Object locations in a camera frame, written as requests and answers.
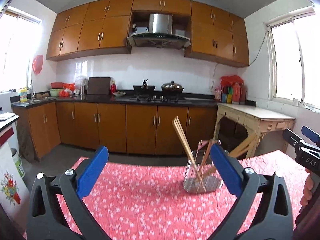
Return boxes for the wooden chopstick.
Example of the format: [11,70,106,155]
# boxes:
[172,116,204,189]
[199,139,216,173]
[229,133,257,158]

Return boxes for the lower wooden kitchen cabinets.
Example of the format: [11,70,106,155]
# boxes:
[12,101,217,161]

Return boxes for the person's right hand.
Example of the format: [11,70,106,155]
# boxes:
[300,168,314,206]

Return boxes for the white floral appliance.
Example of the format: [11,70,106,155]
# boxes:
[1,112,29,232]

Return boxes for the cream wooden side table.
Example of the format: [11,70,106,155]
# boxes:
[213,103,296,159]

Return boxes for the green white bucket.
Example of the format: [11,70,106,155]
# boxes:
[10,148,25,178]

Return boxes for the bottles on side table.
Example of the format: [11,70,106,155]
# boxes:
[214,82,247,105]

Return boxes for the red plastic bag on table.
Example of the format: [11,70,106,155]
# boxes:
[220,75,244,87]

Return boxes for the right window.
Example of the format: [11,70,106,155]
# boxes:
[265,7,319,109]

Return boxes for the window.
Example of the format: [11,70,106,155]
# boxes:
[265,7,319,109]
[1,7,43,93]

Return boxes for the yellow detergent bottle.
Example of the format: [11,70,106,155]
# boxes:
[20,87,28,102]

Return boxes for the green bowl on counter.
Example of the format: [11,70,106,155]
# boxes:
[49,88,64,97]

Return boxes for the lidded dark cooking pot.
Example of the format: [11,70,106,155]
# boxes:
[161,81,184,95]

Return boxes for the red basin on counter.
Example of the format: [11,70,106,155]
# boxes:
[50,82,64,89]

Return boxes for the dark wooden cutting board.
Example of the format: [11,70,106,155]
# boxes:
[87,77,111,95]

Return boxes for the red bottle on counter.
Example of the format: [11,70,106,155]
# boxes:
[110,80,117,94]

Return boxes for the gas stove top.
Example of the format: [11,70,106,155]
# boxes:
[129,94,186,103]

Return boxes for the black wok on stove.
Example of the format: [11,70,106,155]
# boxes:
[133,79,156,95]

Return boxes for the steel range hood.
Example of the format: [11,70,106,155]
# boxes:
[127,11,191,50]

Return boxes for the left window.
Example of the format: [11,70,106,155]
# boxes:
[1,7,43,93]

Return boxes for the wire metal utensil holder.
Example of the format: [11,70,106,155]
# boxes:
[183,140,223,194]

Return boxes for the red bag on wall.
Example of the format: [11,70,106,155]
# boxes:
[32,55,43,75]

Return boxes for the upper wooden wall cabinets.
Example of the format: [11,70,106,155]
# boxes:
[46,0,249,68]

